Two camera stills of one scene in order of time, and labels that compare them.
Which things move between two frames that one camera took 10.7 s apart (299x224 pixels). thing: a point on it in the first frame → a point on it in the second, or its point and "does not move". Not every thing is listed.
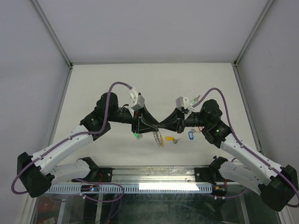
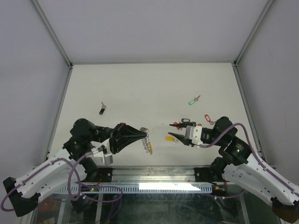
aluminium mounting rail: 145,175 does not move
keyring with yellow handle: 159,138 → 147,145
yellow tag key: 172,138 does not move
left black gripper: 143,121 → 122,136
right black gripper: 175,122 → 185,140
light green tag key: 193,101 does not move
